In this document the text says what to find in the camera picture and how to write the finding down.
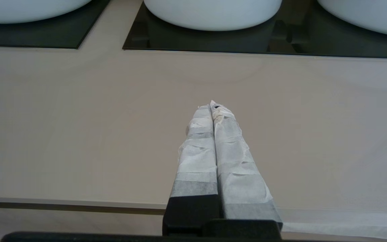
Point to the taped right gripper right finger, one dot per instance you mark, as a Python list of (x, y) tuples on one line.
[(237, 168)]

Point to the black glass cooktop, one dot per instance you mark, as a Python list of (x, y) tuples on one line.
[(45, 35), (213, 40)]

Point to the white pot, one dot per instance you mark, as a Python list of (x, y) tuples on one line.
[(210, 15), (29, 10), (371, 15)]

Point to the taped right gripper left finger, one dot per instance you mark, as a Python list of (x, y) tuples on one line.
[(197, 161)]

